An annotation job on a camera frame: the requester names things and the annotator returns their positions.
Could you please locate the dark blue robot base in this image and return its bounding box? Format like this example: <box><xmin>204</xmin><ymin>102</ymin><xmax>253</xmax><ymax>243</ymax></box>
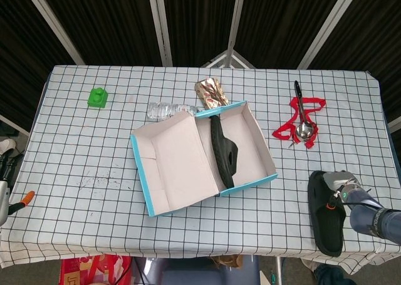
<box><xmin>134</xmin><ymin>255</ymin><xmax>261</xmax><ymax>285</ymax></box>

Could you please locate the dark blue fabric bundle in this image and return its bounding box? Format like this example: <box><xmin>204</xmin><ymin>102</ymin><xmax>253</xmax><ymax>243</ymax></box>
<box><xmin>313</xmin><ymin>264</ymin><xmax>355</xmax><ymax>285</ymax></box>

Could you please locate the light blue shoe box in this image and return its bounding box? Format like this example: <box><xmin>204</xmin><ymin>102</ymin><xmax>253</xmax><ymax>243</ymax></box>
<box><xmin>130</xmin><ymin>100</ymin><xmax>279</xmax><ymax>219</ymax></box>

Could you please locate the crumpled gold snack wrapper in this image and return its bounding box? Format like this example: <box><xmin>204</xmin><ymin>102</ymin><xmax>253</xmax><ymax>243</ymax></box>
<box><xmin>194</xmin><ymin>77</ymin><xmax>230</xmax><ymax>110</ymax></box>

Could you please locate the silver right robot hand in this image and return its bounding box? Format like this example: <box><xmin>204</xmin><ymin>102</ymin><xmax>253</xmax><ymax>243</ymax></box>
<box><xmin>322</xmin><ymin>170</ymin><xmax>361</xmax><ymax>210</ymax></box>

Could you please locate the white screen frame post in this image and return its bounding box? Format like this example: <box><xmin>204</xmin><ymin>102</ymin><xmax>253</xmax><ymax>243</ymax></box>
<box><xmin>146</xmin><ymin>0</ymin><xmax>174</xmax><ymax>67</ymax></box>
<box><xmin>227</xmin><ymin>0</ymin><xmax>248</xmax><ymax>67</ymax></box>
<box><xmin>21</xmin><ymin>0</ymin><xmax>86</xmax><ymax>66</ymax></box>
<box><xmin>296</xmin><ymin>0</ymin><xmax>364</xmax><ymax>70</ymax></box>

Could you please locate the green toy block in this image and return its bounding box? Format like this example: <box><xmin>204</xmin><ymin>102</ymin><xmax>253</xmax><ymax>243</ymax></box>
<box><xmin>87</xmin><ymin>87</ymin><xmax>109</xmax><ymax>109</ymax></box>

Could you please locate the black slipper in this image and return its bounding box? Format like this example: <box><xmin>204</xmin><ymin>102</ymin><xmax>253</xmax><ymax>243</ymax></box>
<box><xmin>307</xmin><ymin>170</ymin><xmax>347</xmax><ymax>257</ymax></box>
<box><xmin>209</xmin><ymin>115</ymin><xmax>239</xmax><ymax>189</ymax></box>

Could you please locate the black folding screen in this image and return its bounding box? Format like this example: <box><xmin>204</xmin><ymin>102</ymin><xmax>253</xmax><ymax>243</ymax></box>
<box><xmin>0</xmin><ymin>0</ymin><xmax>401</xmax><ymax>132</ymax></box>

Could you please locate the clear plastic water bottle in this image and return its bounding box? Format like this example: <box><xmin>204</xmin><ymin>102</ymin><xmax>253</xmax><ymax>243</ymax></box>
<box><xmin>147</xmin><ymin>101</ymin><xmax>199</xmax><ymax>122</ymax></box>

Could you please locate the white shoe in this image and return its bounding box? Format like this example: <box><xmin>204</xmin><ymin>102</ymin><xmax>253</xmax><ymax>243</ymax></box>
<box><xmin>0</xmin><ymin>138</ymin><xmax>16</xmax><ymax>154</ymax></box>

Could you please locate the white triangular metal stand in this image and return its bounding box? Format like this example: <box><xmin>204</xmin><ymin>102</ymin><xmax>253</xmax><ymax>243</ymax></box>
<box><xmin>200</xmin><ymin>49</ymin><xmax>256</xmax><ymax>69</ymax></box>

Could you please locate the white table leg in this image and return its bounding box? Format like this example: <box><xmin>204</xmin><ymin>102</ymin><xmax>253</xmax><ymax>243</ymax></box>
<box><xmin>274</xmin><ymin>256</ymin><xmax>282</xmax><ymax>285</ymax></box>

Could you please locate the red ribbon strap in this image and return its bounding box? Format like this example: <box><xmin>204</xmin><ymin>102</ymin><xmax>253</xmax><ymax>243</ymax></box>
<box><xmin>271</xmin><ymin>96</ymin><xmax>326</xmax><ymax>150</ymax></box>

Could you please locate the metal spoon black handle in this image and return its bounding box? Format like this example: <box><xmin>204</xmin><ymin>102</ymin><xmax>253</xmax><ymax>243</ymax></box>
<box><xmin>293</xmin><ymin>80</ymin><xmax>315</xmax><ymax>140</ymax></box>

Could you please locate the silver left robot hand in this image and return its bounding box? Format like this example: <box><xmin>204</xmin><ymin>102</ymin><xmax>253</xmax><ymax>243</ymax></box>
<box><xmin>0</xmin><ymin>153</ymin><xmax>35</xmax><ymax>226</ymax></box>

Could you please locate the white metal floor bar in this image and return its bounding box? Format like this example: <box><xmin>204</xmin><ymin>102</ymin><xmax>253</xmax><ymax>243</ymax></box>
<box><xmin>0</xmin><ymin>114</ymin><xmax>31</xmax><ymax>138</ymax></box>
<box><xmin>387</xmin><ymin>115</ymin><xmax>401</xmax><ymax>133</ymax></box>

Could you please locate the red printed gift bag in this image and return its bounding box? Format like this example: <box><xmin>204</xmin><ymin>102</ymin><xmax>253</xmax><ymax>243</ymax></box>
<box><xmin>60</xmin><ymin>255</ymin><xmax>133</xmax><ymax>285</ymax></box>

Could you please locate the white checkered tablecloth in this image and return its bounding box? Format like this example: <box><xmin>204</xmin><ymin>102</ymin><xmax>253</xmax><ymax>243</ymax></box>
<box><xmin>0</xmin><ymin>65</ymin><xmax>401</xmax><ymax>269</ymax></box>

